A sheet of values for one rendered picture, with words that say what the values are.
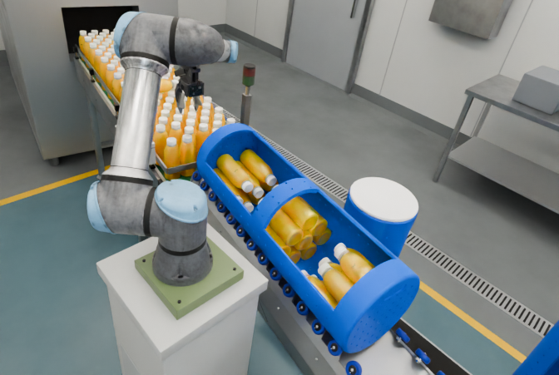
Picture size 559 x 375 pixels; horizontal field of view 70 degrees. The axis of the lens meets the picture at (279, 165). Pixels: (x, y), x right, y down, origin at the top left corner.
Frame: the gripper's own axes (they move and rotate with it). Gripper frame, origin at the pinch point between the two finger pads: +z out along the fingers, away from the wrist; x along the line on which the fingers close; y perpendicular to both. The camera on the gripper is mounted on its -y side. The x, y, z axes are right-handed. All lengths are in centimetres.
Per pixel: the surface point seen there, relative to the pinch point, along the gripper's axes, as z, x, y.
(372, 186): 19, 56, 58
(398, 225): 21, 50, 78
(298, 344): 37, -4, 91
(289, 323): 35, -4, 85
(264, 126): 122, 153, -155
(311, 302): 14, -5, 92
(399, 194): 19, 63, 67
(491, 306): 122, 163, 98
